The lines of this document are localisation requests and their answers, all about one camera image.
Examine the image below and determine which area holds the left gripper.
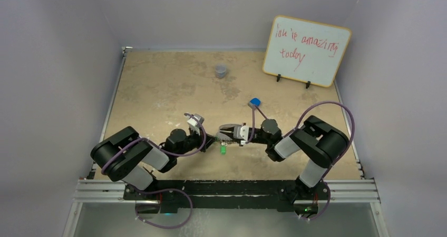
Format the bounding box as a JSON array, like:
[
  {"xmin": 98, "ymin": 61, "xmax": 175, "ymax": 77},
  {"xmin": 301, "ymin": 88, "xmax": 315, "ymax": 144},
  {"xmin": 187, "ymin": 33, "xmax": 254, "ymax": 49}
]
[{"xmin": 175, "ymin": 126, "xmax": 217, "ymax": 157}]

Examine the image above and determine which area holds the green key tag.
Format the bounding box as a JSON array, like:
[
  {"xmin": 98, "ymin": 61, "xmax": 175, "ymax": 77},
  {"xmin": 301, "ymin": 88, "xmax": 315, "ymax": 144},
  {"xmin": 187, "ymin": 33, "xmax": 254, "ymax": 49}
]
[{"xmin": 220, "ymin": 143, "xmax": 227, "ymax": 155}]

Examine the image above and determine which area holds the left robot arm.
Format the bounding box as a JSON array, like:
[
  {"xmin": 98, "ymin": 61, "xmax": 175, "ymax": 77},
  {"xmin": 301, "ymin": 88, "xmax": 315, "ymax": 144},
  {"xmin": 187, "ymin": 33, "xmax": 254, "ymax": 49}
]
[{"xmin": 90, "ymin": 126, "xmax": 216, "ymax": 200}]

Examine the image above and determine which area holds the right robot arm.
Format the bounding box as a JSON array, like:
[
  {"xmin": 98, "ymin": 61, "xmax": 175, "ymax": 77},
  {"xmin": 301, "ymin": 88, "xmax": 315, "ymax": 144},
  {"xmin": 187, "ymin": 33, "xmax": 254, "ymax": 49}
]
[{"xmin": 234, "ymin": 115, "xmax": 349, "ymax": 199}]

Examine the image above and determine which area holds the blue grey whiteboard eraser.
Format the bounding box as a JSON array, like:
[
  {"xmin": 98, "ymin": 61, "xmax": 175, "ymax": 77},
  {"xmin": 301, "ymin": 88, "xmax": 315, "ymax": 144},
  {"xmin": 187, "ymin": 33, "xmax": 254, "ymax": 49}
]
[{"xmin": 248, "ymin": 97, "xmax": 261, "ymax": 109}]

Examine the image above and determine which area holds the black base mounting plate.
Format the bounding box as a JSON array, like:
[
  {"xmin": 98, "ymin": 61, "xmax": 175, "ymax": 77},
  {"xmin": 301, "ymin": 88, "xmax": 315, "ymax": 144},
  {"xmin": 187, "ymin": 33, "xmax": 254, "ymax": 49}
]
[{"xmin": 123, "ymin": 180, "xmax": 331, "ymax": 214}]

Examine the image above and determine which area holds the small grey cup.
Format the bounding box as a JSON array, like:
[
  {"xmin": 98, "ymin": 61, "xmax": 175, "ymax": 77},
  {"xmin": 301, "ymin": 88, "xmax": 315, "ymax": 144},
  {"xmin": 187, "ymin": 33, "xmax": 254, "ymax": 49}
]
[{"xmin": 215, "ymin": 64, "xmax": 228, "ymax": 79}]

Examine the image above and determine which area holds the whiteboard with red writing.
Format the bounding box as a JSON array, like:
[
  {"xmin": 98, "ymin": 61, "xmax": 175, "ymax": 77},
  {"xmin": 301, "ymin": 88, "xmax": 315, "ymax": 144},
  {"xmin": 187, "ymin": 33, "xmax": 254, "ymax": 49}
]
[{"xmin": 262, "ymin": 15, "xmax": 352, "ymax": 87}]

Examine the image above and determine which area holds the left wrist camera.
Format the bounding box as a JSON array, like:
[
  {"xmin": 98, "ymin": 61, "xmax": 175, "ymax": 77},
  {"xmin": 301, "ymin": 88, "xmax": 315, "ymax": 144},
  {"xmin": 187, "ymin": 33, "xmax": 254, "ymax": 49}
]
[{"xmin": 184, "ymin": 113, "xmax": 205, "ymax": 135}]

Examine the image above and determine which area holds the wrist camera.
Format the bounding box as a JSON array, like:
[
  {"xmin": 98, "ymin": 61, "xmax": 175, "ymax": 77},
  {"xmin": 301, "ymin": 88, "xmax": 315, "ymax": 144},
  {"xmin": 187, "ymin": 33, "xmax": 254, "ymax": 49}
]
[
  {"xmin": 233, "ymin": 125, "xmax": 250, "ymax": 146},
  {"xmin": 184, "ymin": 113, "xmax": 205, "ymax": 135}
]

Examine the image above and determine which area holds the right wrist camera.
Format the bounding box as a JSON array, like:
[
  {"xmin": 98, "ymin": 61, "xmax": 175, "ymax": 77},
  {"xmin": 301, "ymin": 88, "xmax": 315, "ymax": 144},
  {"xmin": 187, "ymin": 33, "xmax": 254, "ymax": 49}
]
[{"xmin": 233, "ymin": 125, "xmax": 250, "ymax": 146}]

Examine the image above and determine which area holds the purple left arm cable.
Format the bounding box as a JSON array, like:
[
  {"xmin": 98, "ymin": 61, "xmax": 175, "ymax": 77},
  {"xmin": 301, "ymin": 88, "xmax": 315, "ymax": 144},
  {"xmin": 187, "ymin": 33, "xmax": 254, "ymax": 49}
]
[{"xmin": 101, "ymin": 112, "xmax": 208, "ymax": 175}]

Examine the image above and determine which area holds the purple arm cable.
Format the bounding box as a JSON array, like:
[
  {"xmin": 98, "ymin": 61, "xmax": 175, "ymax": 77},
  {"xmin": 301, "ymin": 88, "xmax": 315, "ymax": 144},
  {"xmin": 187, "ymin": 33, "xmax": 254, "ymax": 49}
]
[
  {"xmin": 101, "ymin": 112, "xmax": 208, "ymax": 175},
  {"xmin": 246, "ymin": 101, "xmax": 355, "ymax": 170}
]

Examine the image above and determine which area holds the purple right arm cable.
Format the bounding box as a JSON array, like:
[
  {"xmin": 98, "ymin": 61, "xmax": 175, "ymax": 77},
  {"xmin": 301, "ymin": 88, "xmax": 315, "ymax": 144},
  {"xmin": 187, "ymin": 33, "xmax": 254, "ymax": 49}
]
[{"xmin": 246, "ymin": 101, "xmax": 355, "ymax": 170}]

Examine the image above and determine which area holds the aluminium frame rail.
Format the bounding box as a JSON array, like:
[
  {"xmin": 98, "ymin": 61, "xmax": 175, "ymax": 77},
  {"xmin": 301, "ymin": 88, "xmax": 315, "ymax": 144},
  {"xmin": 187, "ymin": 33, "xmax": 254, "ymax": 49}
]
[{"xmin": 74, "ymin": 180, "xmax": 381, "ymax": 203}]

